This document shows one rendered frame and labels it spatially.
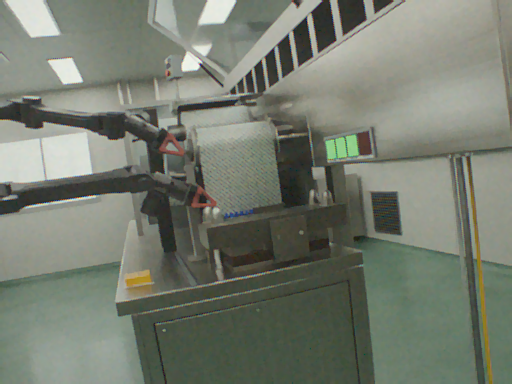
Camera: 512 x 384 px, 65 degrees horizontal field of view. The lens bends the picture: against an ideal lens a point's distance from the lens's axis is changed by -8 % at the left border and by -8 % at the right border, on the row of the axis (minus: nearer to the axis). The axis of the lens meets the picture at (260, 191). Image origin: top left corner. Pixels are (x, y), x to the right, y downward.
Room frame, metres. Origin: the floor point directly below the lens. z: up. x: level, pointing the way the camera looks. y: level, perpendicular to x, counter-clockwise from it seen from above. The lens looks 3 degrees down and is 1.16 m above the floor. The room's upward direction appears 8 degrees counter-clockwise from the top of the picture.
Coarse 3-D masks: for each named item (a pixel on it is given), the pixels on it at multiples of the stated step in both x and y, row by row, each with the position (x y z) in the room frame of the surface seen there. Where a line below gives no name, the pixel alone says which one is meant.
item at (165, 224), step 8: (152, 112) 1.60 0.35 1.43; (152, 120) 1.60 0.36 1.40; (152, 152) 1.59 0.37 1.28; (152, 160) 1.59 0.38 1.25; (160, 160) 1.60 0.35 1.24; (152, 168) 1.59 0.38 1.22; (160, 168) 1.60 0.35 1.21; (168, 200) 1.60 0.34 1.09; (160, 208) 1.59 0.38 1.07; (168, 208) 1.60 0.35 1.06; (160, 216) 1.59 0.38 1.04; (168, 216) 1.60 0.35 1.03; (160, 224) 1.59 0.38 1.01; (168, 224) 1.60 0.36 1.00; (160, 232) 1.73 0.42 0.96; (168, 232) 1.60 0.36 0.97; (168, 240) 1.59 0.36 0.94; (168, 248) 1.59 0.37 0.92; (176, 248) 1.60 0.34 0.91
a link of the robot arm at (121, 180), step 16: (80, 176) 1.12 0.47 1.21; (96, 176) 1.14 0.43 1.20; (112, 176) 1.15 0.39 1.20; (128, 176) 1.17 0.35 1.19; (144, 176) 1.19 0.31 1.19; (16, 192) 1.01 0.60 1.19; (32, 192) 1.04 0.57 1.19; (48, 192) 1.06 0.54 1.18; (64, 192) 1.08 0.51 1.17; (80, 192) 1.11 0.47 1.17; (96, 192) 1.14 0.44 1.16; (112, 192) 1.17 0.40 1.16; (0, 208) 0.97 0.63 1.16; (16, 208) 1.00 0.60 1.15
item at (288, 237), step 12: (300, 216) 1.16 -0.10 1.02; (276, 228) 1.14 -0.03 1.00; (288, 228) 1.14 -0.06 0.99; (300, 228) 1.15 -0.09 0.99; (276, 240) 1.13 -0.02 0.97; (288, 240) 1.14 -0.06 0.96; (300, 240) 1.15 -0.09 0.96; (276, 252) 1.13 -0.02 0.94; (288, 252) 1.14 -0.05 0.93; (300, 252) 1.15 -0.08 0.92
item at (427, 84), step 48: (432, 0) 0.71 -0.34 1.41; (480, 0) 0.61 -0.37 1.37; (336, 48) 1.07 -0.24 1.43; (384, 48) 0.87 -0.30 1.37; (432, 48) 0.73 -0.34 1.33; (480, 48) 0.62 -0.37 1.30; (288, 96) 1.43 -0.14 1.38; (336, 96) 1.11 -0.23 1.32; (384, 96) 0.90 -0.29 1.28; (432, 96) 0.75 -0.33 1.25; (480, 96) 0.64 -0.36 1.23; (288, 144) 1.49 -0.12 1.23; (384, 144) 0.92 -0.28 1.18; (432, 144) 0.77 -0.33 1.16; (480, 144) 0.65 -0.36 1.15
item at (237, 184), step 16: (224, 160) 1.32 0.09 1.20; (240, 160) 1.34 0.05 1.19; (256, 160) 1.35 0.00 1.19; (272, 160) 1.37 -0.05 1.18; (208, 176) 1.31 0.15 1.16; (224, 176) 1.32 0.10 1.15; (240, 176) 1.34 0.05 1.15; (256, 176) 1.35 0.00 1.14; (272, 176) 1.36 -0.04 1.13; (208, 192) 1.31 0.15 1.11; (224, 192) 1.32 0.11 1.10; (240, 192) 1.34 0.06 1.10; (256, 192) 1.35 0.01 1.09; (272, 192) 1.36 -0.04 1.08; (224, 208) 1.32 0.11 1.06; (240, 208) 1.33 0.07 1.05
